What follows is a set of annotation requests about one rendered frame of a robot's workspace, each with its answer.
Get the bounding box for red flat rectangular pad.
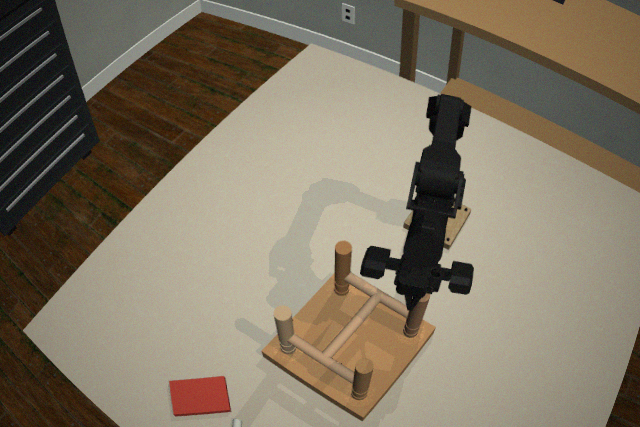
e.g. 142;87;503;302
169;376;231;417

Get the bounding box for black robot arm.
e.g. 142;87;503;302
396;94;471;298

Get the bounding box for wooden stool legs with h-shaped crossbars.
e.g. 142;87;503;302
274;241;430;400

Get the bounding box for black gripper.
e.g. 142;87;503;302
360;246;474;311

